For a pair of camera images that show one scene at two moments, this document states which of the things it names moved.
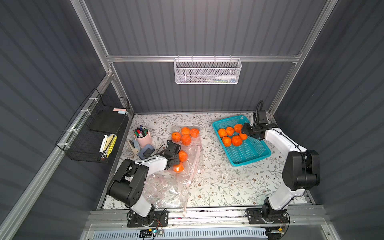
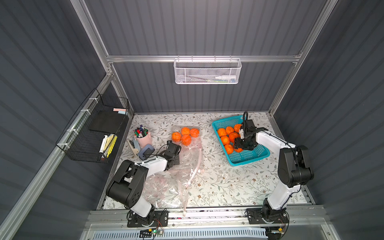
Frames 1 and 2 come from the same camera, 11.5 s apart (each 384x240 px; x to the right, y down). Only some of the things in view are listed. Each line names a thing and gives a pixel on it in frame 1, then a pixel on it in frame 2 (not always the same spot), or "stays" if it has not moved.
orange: [194, 132] stays
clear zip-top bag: [187, 135] stays
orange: [222, 133] stays
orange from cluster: [183, 156] -> [229, 148]
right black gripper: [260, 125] -> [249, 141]
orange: [238, 127] stays
